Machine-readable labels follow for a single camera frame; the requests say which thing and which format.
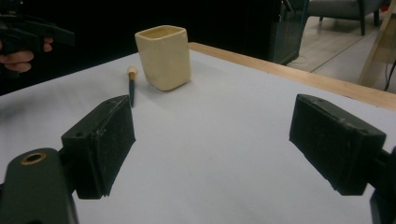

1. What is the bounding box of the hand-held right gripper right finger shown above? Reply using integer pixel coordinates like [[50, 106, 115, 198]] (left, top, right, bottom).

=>
[[289, 93, 388, 197]]

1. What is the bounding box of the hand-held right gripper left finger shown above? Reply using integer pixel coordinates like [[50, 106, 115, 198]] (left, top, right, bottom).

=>
[[61, 94, 136, 200]]

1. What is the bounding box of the dark teal pen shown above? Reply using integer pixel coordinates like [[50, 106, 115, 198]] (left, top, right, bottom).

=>
[[126, 64, 139, 108]]

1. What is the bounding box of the cream square cup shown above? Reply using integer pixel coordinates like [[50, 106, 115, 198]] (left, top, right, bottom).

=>
[[134, 24, 192, 92]]

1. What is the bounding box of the wooden stand leg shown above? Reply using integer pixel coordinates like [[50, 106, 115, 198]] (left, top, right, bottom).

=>
[[357, 0, 396, 89]]

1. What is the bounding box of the dark cabinet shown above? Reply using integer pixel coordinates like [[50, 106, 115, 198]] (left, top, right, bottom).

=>
[[269, 0, 310, 66]]

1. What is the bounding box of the grey chair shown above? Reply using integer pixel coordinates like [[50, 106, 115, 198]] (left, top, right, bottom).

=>
[[306, 0, 385, 37]]

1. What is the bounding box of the black cable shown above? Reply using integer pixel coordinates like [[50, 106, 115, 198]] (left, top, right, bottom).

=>
[[383, 59, 396, 92]]

